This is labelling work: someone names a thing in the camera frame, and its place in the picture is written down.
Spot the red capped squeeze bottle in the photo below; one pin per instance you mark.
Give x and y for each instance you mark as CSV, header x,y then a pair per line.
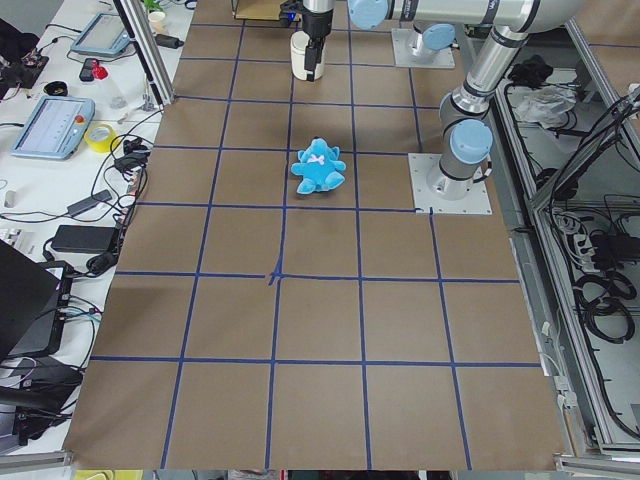
x,y
108,86

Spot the yellow tape roll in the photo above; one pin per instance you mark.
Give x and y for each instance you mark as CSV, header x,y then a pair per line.
x,y
99,138

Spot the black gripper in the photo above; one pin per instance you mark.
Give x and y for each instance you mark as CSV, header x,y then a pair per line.
x,y
316,25

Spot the blue teach pendant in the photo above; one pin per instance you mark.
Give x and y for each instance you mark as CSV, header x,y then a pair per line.
x,y
104,36
55,128

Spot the blue teddy bear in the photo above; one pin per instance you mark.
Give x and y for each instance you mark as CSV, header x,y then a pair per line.
x,y
320,167

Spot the black power adapter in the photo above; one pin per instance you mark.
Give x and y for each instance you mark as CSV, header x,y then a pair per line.
x,y
83,239

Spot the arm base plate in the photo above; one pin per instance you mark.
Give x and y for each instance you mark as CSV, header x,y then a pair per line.
x,y
430,50
435,193

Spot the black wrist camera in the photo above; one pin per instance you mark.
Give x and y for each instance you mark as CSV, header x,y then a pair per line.
x,y
290,10

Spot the aluminium frame post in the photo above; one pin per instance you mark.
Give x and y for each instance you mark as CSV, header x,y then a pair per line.
x,y
135,21

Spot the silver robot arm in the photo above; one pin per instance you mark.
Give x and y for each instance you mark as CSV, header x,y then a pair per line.
x,y
466,139
366,15

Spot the white trash can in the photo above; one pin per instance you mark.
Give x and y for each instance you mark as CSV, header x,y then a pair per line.
x,y
298,43

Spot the black laptop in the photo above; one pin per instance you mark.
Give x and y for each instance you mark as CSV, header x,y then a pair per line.
x,y
32,298

